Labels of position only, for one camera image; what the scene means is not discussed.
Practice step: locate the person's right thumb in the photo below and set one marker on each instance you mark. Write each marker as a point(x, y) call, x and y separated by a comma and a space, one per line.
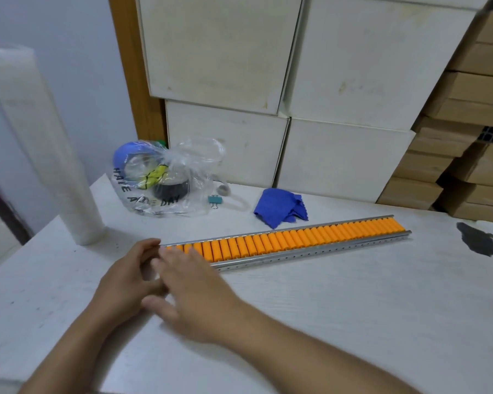
point(160, 308)

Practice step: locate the metal track with orange rollers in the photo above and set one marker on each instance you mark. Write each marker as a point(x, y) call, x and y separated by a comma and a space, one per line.
point(295, 241)

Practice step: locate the stack of brown cardboard boxes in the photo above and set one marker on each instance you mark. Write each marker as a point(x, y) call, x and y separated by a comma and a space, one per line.
point(468, 98)

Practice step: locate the person's right hand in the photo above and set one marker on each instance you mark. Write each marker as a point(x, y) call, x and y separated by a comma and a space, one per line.
point(201, 303)

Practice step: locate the person's right forearm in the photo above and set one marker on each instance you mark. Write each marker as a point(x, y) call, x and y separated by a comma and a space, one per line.
point(312, 356)

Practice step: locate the yellow packet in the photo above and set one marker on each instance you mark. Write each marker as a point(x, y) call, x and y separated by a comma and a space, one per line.
point(154, 176)

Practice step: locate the person's left forearm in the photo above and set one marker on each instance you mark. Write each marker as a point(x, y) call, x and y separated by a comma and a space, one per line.
point(65, 356)

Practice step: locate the blue tape roll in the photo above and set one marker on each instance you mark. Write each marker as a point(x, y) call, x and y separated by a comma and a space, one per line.
point(125, 157)

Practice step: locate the blue cloth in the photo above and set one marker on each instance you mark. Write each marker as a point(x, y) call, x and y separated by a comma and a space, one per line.
point(279, 207)

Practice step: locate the clear printed plastic bag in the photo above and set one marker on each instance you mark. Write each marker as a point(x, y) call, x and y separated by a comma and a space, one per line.
point(189, 192)

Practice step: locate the clear stretch film roll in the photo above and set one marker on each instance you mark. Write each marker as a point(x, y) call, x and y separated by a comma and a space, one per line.
point(45, 151)

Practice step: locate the person's left hand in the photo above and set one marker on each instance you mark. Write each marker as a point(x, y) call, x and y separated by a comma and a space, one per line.
point(121, 283)

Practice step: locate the blue binder clip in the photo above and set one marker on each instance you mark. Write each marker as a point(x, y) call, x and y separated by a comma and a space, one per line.
point(215, 201)

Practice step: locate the black tape roll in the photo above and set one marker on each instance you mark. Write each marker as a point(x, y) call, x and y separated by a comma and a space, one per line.
point(170, 186)

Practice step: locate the brown wooden post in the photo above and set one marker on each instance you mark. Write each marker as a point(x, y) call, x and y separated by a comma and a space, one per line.
point(133, 65)

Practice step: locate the colourful puzzle cube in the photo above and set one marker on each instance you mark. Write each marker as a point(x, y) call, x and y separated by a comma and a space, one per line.
point(492, 135)

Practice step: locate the person's left fingers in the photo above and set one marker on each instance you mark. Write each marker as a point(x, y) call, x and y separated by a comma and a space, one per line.
point(146, 246)

